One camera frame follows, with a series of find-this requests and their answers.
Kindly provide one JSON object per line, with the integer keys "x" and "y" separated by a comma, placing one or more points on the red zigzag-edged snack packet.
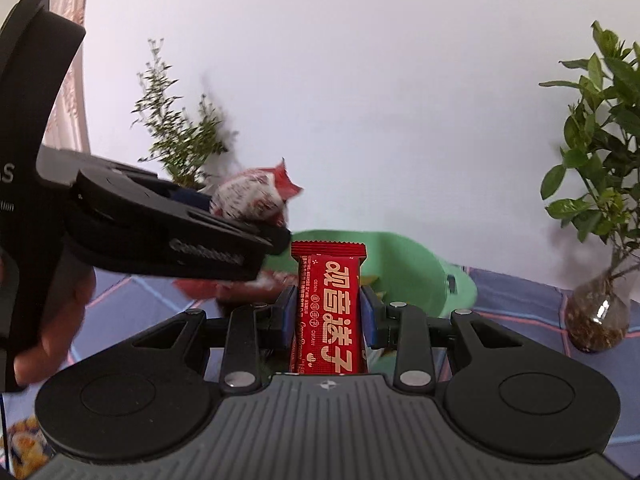
{"x": 327, "y": 310}

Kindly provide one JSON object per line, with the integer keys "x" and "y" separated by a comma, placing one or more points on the fine-leaved plant in square vase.
{"x": 175, "y": 145}

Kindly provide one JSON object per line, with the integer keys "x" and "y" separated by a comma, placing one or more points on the green plastic bowl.
{"x": 410, "y": 275}

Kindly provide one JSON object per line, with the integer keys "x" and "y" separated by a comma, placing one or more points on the red white snack bag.
{"x": 250, "y": 195}

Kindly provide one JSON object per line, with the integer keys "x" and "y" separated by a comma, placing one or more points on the pale pink curtain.
{"x": 65, "y": 110}

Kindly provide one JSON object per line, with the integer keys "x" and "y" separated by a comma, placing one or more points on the blue plaid cloth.
{"x": 515, "y": 296}

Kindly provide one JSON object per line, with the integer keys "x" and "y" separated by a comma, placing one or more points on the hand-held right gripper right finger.
{"x": 369, "y": 316}

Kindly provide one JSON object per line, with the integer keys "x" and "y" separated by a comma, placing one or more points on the person's left hand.
{"x": 60, "y": 330}

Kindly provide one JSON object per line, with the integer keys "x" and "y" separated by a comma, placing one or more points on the leafy plant in round vase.
{"x": 600, "y": 310}

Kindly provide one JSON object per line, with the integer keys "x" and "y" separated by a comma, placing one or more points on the yellow chips bag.
{"x": 22, "y": 447}

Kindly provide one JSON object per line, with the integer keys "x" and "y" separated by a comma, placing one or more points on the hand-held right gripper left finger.
{"x": 287, "y": 312}

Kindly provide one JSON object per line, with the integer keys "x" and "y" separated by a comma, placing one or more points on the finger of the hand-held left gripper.
{"x": 200, "y": 257}
{"x": 140, "y": 200}

